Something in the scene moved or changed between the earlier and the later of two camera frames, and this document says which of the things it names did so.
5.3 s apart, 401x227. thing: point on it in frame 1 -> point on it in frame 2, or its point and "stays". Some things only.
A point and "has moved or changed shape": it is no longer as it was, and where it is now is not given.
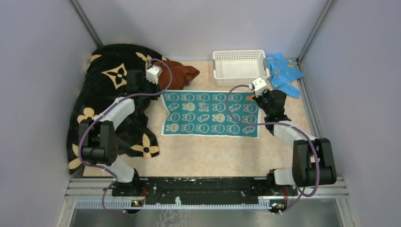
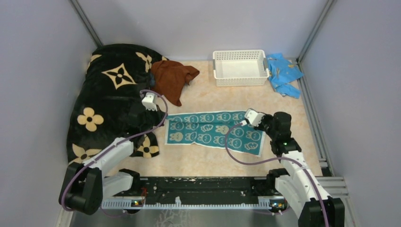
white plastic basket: x=239 y=68 stays
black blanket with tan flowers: x=105 y=82 stays
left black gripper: x=156 y=88 -> x=159 y=114
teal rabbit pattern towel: x=203 y=113 has moved or changed shape
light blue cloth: x=281 y=72 stays
